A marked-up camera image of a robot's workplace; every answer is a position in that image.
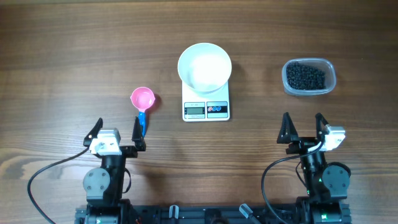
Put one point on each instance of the pink scoop blue handle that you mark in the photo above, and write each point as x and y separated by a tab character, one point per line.
142	98

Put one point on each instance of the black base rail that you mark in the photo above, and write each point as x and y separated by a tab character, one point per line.
290	213

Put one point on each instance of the clear plastic bean container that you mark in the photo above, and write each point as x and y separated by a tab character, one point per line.
320	63

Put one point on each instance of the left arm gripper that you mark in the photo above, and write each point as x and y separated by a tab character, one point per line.
125	149

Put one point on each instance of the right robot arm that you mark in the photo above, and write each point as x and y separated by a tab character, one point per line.
326	182

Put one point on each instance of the white round bowl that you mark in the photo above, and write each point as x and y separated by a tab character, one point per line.
203	68

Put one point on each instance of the black beans pile in container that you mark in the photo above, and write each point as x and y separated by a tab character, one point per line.
305	77

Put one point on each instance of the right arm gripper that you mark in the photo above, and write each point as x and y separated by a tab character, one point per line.
304	144

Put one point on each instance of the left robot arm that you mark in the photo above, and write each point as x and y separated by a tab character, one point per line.
104	185

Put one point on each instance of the white digital kitchen scale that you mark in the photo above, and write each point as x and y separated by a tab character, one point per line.
201	107

